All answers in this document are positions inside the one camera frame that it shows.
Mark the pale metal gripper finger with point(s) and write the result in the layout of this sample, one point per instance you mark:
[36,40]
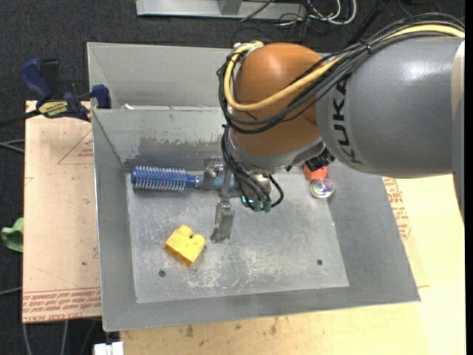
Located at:
[229,222]
[218,224]

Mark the yellow toy building block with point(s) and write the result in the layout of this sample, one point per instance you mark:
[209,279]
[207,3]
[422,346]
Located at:
[184,244]

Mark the grey metal bin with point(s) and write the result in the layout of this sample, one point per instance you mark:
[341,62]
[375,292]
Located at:
[258,264]

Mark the orange block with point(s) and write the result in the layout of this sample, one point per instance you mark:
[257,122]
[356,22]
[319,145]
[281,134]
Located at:
[313,175]

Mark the blue round hairbrush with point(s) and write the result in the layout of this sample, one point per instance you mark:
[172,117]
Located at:
[159,178]

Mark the brown cardboard board red print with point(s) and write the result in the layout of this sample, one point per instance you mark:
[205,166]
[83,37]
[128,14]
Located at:
[59,216]

